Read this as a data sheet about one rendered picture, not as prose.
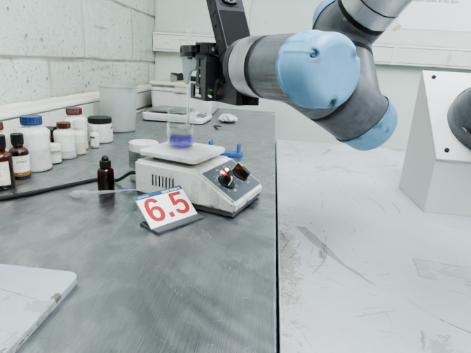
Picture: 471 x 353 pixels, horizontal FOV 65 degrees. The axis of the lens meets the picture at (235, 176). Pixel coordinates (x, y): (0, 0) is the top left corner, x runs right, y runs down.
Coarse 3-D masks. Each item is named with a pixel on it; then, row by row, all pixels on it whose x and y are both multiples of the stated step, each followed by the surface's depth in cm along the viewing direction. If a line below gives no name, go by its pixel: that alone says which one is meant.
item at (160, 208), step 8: (176, 192) 61; (144, 200) 57; (152, 200) 58; (160, 200) 58; (168, 200) 59; (176, 200) 60; (184, 200) 61; (144, 208) 56; (152, 208) 57; (160, 208) 58; (168, 208) 58; (176, 208) 59; (184, 208) 60; (192, 208) 61; (152, 216) 56; (160, 216) 57; (168, 216) 57; (176, 216) 58; (152, 224) 55
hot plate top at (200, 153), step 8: (160, 144) 70; (200, 144) 73; (144, 152) 65; (152, 152) 64; (160, 152) 65; (168, 152) 65; (176, 152) 65; (184, 152) 66; (192, 152) 66; (200, 152) 66; (208, 152) 67; (216, 152) 68; (176, 160) 63; (184, 160) 62; (192, 160) 61; (200, 160) 63
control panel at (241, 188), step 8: (232, 160) 71; (216, 168) 65; (224, 168) 67; (232, 168) 69; (208, 176) 62; (216, 176) 63; (248, 176) 70; (216, 184) 61; (240, 184) 66; (248, 184) 67; (256, 184) 69; (224, 192) 61; (232, 192) 62; (240, 192) 63
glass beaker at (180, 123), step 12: (168, 108) 66; (180, 108) 70; (192, 108) 70; (168, 120) 66; (180, 120) 66; (192, 120) 67; (168, 132) 67; (180, 132) 66; (192, 132) 68; (168, 144) 68; (180, 144) 67; (192, 144) 68
